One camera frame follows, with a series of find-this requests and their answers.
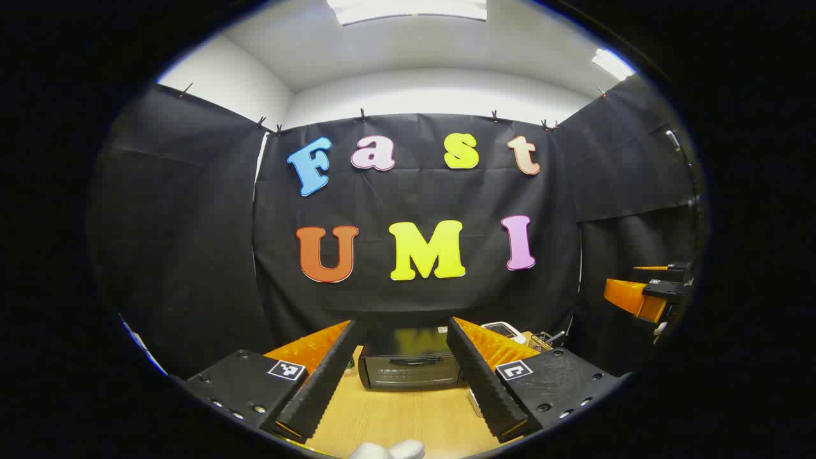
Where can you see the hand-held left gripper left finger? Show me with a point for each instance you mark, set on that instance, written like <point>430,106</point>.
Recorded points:
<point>319,389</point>

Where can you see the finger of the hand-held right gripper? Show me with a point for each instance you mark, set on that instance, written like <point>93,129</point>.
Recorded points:
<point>677,268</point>
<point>631,296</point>

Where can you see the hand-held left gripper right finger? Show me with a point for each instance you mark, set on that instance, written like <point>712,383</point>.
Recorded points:
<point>481,389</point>

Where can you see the black electric oven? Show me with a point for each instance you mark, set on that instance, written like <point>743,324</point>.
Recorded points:
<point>408,376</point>

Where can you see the white toaster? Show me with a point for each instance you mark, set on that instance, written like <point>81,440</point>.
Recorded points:
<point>503,330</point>

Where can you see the metal spoon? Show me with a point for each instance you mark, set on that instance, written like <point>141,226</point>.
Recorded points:
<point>556,336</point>

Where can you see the ceiling light panel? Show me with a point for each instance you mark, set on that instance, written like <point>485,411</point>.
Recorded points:
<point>612,64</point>

